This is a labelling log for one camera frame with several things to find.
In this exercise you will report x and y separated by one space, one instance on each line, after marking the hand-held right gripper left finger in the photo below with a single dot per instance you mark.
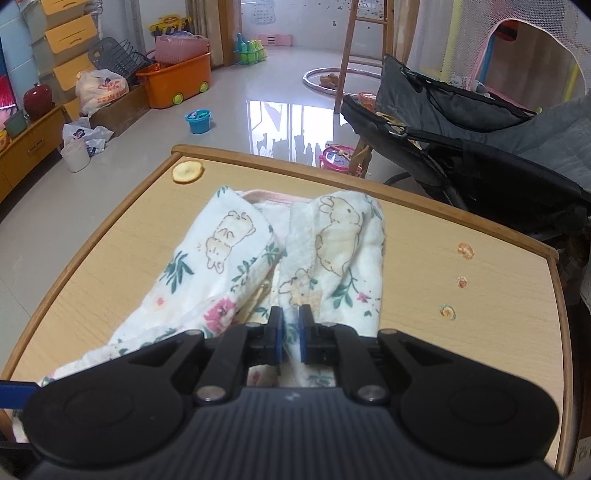
277 334

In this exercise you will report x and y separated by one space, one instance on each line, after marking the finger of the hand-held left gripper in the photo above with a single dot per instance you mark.
16 394

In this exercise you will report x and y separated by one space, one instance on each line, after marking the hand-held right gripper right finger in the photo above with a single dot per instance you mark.
304 334

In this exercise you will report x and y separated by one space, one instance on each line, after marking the white floral baby shirt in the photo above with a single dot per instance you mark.
221 240

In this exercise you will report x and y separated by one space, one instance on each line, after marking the small wooden table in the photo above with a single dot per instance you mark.
415 258

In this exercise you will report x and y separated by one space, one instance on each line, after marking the blue toy bucket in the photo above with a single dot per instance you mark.
199 122

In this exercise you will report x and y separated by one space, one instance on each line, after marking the wooden cabinet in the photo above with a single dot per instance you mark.
27 147

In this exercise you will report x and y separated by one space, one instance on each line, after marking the hula hoop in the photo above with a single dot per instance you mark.
304 81

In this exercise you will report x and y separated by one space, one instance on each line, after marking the brown toy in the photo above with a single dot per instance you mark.
329 80

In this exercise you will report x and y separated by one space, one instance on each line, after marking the black baby stroller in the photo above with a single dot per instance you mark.
508 170

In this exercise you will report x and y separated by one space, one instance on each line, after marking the white blue plastic bag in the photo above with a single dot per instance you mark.
85 134

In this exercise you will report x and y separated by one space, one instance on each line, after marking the brown cardboard box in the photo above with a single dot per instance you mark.
120 110

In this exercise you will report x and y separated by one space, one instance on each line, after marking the orange wheeled storage bin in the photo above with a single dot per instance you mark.
175 81

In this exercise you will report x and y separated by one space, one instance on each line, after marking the green toy bowling pins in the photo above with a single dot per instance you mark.
251 50

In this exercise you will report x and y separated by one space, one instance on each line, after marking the tall wooden stool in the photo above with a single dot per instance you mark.
347 46

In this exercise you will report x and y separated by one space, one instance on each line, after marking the pink box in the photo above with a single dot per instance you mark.
274 40

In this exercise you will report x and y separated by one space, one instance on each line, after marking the red apple ornament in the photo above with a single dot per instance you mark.
38 100

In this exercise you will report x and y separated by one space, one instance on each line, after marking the television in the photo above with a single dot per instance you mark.
7 99

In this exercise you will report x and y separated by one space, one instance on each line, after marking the pink plastic basket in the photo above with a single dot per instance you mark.
180 48

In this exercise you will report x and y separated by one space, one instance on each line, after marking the white printed plastic bag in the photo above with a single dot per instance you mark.
99 90

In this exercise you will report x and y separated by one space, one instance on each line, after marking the yellow toy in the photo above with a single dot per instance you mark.
171 24

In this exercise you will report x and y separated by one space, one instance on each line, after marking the pink mesh playpen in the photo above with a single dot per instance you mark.
443 37

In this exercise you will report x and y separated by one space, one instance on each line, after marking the red toy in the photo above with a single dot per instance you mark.
508 31

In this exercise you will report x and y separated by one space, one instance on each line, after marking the stack of yellow drawer boxes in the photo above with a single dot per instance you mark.
69 32

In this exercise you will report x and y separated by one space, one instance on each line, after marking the white wall chart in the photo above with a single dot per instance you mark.
263 11

